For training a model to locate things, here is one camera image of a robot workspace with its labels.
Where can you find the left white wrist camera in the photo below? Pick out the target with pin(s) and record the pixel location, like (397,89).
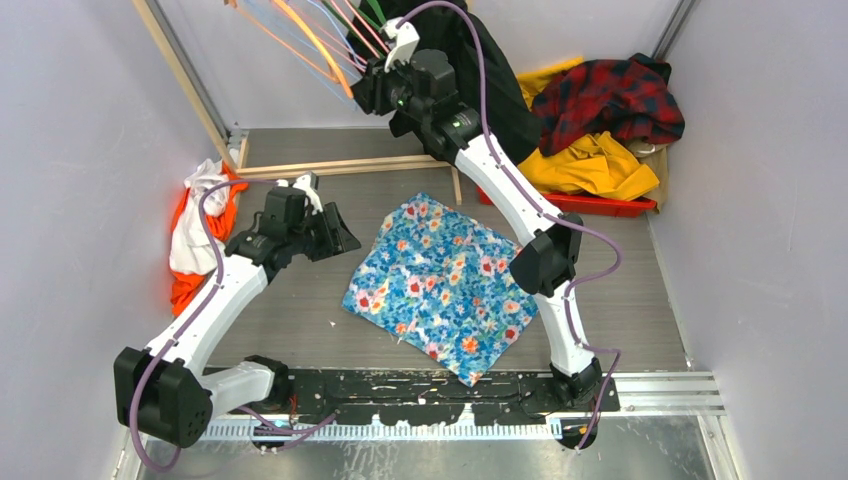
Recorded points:
(308,183)

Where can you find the yellow garment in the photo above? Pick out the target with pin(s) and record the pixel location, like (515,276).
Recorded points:
(595,164)

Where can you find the red plastic bin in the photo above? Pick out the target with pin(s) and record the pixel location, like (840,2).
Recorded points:
(593,205)

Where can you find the orange hanger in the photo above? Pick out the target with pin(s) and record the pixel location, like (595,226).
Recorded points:
(311,46)

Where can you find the blue hanger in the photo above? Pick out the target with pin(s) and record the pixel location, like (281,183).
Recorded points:
(331,53)

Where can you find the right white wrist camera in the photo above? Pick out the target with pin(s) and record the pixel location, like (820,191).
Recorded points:
(404,40)

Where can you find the pink hanger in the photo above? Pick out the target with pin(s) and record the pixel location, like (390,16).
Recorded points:
(343,29)

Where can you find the red plaid shirt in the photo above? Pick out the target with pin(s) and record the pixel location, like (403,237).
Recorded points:
(629,99)

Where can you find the white and orange clothes pile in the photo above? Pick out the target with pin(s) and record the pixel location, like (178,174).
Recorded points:
(191,257)

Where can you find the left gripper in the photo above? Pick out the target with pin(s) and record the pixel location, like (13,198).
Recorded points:
(337,239)

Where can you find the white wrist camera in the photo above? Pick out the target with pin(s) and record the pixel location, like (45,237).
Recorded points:
(308,183)
(404,40)

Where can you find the wooden clothes rack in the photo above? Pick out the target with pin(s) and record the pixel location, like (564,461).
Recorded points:
(327,168)

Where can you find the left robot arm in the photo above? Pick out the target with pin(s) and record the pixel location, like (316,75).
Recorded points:
(163,390)

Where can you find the black pleated skirt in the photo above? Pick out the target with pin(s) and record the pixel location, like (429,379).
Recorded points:
(491,98)

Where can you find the aluminium frame post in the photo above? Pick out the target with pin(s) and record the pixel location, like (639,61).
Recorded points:
(187,74)

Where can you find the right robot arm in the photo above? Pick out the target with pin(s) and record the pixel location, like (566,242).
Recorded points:
(545,265)

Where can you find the green hanger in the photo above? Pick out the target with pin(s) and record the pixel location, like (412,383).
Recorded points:
(370,12)

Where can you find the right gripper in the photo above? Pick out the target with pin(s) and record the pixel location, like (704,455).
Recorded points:
(367,91)

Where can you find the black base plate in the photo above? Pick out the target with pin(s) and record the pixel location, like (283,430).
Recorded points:
(428,397)

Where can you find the blue patterned garment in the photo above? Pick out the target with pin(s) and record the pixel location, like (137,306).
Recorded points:
(439,280)

